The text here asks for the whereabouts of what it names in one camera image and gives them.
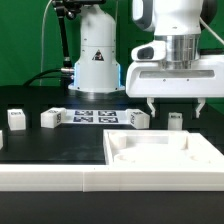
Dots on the fiducial marker sheet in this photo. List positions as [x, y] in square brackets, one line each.
[96, 117]

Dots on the white front fence rail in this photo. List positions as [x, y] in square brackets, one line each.
[88, 178]

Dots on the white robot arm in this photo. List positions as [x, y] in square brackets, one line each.
[168, 67]

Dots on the white square table top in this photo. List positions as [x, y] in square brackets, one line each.
[157, 147]

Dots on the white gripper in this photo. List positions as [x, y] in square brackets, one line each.
[205, 79]

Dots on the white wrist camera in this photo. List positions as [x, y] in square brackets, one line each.
[153, 51]

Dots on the white left fence piece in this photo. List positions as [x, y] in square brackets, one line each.
[1, 139]

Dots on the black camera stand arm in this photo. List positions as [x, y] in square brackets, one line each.
[69, 9]

